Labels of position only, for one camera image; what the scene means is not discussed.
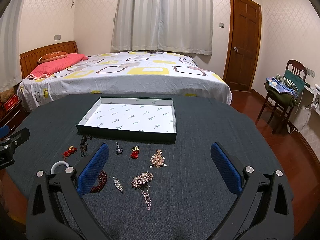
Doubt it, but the white jade bangle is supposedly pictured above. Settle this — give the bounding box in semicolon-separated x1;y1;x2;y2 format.
50;160;70;175

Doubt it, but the dark red bead bracelet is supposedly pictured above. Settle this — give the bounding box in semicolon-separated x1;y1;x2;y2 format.
90;169;108;194

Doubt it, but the red knot gold charm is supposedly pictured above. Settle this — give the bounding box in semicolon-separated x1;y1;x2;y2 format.
130;146;140;159
62;145;77;159

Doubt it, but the silver crystal leaf brooch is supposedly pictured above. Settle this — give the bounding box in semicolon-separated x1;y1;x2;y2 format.
113;177;124;193

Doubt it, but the black bead tassel strand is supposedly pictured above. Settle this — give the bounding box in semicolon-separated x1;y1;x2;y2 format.
80;135;93;157

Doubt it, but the pink flower tassel brooch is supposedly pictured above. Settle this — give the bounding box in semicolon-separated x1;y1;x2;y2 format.
131;172;154;211

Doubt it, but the rose gold flower brooch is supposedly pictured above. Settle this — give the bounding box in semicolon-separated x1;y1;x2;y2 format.
150;149;167;168

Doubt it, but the dark wooden nightstand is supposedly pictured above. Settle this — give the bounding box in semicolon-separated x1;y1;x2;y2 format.
0;101;27;134

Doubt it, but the red gift box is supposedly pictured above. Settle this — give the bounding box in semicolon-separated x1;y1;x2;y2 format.
3;95;19;112

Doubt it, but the brown plush toy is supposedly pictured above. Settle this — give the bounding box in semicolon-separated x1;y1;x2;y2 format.
0;87;15;103

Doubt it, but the pink folded quilt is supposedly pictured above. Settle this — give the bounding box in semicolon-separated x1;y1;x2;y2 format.
27;53;88;80

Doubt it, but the wooden headboard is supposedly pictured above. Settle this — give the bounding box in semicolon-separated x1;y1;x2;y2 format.
20;41;78;79

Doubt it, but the orange brown pillow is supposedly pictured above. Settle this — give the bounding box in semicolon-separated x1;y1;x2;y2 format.
37;51;68;64

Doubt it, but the dark grey tablecloth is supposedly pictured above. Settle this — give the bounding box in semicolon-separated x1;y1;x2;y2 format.
7;94;283;239

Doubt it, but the white side desk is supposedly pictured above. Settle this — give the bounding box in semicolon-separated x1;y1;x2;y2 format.
303;84;319;115

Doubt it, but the pile of clothes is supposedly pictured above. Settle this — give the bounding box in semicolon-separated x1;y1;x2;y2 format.
265;69;305;106

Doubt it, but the green tray white lining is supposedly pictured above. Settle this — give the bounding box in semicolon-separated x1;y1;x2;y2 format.
76;96;177;144

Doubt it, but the wooden chair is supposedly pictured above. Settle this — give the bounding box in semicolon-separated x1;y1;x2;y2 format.
258;60;307;134

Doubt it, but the bed with patterned sheet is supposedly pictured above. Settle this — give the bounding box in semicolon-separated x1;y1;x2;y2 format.
17;51;232;112

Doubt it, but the brown wooden door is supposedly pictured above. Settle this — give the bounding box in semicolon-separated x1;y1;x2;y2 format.
223;0;262;92

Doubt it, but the white grey curtain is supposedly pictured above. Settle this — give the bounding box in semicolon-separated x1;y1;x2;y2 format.
111;0;213;55

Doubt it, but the wall socket above headboard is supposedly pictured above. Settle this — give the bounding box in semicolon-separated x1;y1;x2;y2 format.
54;35;61;41

